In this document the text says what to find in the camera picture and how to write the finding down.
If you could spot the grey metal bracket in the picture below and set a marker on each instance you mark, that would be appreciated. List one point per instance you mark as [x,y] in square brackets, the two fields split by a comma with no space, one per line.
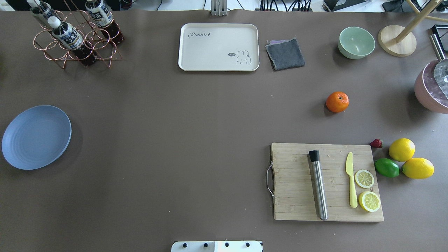
[219,8]

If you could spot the yellow lemon upper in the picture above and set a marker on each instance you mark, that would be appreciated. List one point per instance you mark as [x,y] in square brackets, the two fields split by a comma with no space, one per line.
[402,149]

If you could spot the tea bottle front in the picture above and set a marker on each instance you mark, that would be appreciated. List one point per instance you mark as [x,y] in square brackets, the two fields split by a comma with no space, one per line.
[69,37]

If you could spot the lemon half lower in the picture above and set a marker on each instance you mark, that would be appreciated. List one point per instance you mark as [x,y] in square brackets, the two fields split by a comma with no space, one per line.
[369,201]

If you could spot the cream rabbit tray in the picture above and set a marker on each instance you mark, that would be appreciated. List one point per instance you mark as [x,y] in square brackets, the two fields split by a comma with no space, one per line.
[219,47]

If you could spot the steel muddler black tip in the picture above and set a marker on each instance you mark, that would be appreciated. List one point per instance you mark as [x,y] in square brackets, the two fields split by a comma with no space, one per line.
[314,156]

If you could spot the yellow lemon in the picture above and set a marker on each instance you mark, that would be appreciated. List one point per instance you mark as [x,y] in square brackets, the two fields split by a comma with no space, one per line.
[418,168]
[402,149]

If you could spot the green lime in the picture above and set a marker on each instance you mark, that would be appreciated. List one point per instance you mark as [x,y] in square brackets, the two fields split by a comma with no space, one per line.
[387,167]

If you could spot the lemon slice upper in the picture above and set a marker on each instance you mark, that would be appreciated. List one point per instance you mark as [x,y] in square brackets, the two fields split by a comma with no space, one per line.
[364,178]

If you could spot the orange fruit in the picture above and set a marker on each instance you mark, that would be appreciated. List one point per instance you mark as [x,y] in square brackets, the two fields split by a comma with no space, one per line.
[337,102]

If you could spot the tea bottle left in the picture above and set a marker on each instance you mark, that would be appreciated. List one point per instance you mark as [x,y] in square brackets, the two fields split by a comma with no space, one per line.
[42,11]

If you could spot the yellow lemon lower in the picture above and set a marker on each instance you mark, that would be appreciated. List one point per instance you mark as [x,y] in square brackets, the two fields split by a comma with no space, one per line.
[418,168]

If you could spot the tea bottle right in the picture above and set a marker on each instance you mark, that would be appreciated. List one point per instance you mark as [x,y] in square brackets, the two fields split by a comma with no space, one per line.
[103,18]

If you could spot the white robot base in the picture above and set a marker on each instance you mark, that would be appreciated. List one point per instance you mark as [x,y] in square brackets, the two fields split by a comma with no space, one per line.
[218,246]

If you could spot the yellow plastic knife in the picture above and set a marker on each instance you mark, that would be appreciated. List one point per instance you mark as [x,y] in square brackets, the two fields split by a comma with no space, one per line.
[350,172]

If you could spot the grey folded cloth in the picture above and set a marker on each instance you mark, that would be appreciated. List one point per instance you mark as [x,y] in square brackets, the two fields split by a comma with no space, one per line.
[285,54]

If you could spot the pink pot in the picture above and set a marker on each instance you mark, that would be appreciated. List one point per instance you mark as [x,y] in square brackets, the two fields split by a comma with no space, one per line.
[431,85]

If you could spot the red strawberry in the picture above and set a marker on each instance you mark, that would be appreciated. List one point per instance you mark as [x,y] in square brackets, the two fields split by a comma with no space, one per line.
[376,143]

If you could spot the green bowl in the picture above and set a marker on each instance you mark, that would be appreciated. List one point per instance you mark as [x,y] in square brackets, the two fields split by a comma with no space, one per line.
[356,43]

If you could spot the wooden cutting board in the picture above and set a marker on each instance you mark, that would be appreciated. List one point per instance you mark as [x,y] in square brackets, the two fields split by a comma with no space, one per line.
[293,182]

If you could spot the copper wire bottle rack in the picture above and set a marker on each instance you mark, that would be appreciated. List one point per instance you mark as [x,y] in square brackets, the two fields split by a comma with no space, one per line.
[85,35]

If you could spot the blue round plate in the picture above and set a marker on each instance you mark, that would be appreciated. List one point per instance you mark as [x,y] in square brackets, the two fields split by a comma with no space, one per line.
[36,137]

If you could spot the tea bottle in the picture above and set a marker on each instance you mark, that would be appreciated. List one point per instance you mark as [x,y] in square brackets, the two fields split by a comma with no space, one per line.
[42,11]
[103,18]
[69,37]

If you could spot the wooden round stand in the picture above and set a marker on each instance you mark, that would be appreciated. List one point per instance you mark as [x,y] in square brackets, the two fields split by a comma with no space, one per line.
[400,41]

